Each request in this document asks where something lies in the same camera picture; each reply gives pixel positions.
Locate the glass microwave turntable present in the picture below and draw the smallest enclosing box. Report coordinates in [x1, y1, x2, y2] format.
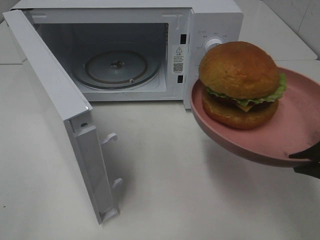
[72, 50, 161, 90]

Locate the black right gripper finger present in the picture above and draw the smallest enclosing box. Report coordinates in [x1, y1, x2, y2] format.
[293, 162, 320, 179]
[288, 142, 320, 162]

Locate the upper white power knob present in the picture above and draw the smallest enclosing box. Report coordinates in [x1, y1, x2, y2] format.
[203, 36, 224, 52]

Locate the burger with lettuce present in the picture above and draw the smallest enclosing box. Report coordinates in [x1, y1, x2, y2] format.
[198, 41, 287, 130]

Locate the white microwave oven body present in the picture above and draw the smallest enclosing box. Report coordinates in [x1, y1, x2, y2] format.
[8, 0, 244, 109]

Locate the white warning label sticker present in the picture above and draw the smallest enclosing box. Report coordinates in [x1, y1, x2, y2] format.
[171, 44, 186, 75]

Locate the pink round plate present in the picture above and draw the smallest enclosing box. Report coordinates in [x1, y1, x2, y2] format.
[190, 67, 320, 168]

